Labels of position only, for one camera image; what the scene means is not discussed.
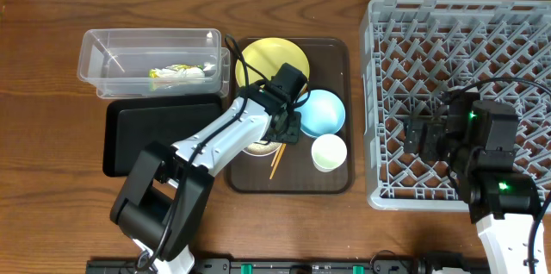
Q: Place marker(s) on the blue bowl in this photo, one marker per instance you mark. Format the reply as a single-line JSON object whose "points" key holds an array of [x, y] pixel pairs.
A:
{"points": [[323, 112]]}

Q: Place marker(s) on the black rail with green clips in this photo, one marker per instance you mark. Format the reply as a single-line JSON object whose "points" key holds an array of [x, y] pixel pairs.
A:
{"points": [[225, 266]]}

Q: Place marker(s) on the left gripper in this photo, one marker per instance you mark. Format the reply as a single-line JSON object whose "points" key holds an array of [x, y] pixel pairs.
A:
{"points": [[288, 127]]}

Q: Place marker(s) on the yellow-green snack wrapper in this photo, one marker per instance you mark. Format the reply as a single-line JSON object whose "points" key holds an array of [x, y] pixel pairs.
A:
{"points": [[173, 75]]}

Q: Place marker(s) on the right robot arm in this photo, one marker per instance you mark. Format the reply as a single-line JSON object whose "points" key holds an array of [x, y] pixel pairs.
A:
{"points": [[476, 140]]}

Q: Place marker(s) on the grey dishwasher rack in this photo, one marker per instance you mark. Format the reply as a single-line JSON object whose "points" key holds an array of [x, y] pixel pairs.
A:
{"points": [[414, 50]]}

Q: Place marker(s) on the white cup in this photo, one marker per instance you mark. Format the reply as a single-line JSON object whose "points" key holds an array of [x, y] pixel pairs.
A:
{"points": [[328, 152]]}

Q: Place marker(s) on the clear plastic waste bin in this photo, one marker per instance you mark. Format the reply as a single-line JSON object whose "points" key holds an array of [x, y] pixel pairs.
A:
{"points": [[117, 61]]}

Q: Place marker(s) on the wooden chopstick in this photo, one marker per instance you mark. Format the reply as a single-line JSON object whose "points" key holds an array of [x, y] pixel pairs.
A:
{"points": [[277, 152], [274, 168]]}

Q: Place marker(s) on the black food-waste tray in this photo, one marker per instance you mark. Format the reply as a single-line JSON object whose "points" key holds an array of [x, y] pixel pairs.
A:
{"points": [[132, 124]]}

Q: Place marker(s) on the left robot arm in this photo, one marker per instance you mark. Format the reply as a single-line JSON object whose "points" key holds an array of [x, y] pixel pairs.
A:
{"points": [[163, 199]]}

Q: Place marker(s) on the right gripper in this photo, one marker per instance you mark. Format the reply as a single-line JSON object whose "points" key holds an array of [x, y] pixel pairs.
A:
{"points": [[434, 132]]}

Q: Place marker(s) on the brown serving tray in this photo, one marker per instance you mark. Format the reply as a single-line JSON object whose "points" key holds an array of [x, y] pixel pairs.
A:
{"points": [[296, 173]]}

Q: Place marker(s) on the yellow plate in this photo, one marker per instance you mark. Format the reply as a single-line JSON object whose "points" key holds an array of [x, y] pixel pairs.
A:
{"points": [[267, 55]]}

